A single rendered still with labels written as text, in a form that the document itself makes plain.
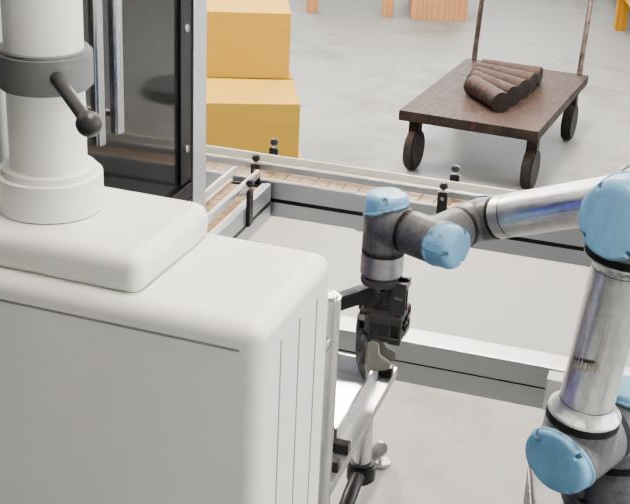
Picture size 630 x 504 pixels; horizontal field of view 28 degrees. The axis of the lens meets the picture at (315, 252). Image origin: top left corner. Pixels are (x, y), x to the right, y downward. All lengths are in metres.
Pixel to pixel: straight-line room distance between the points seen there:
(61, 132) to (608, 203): 0.91
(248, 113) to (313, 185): 2.34
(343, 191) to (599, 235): 1.34
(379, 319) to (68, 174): 1.13
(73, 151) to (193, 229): 0.13
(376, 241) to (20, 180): 1.08
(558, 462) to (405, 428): 1.92
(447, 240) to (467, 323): 2.54
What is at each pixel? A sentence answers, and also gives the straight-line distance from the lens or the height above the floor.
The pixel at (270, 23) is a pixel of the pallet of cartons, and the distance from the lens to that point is 5.73.
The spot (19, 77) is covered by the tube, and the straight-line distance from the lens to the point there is 1.11.
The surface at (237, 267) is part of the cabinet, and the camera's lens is 1.14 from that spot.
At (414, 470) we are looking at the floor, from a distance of 3.71.
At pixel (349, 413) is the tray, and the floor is 0.90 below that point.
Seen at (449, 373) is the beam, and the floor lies 0.48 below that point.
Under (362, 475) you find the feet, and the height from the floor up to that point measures 0.13.
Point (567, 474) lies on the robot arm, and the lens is 2.01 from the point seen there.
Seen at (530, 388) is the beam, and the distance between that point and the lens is 3.19.
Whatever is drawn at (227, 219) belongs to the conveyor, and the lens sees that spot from 2.88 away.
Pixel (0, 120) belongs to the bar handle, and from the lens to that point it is 1.57.
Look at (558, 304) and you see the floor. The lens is 4.80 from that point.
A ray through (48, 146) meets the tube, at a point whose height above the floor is 1.65.
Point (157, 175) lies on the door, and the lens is 2.19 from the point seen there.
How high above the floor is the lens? 2.02
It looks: 23 degrees down
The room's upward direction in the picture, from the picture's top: 3 degrees clockwise
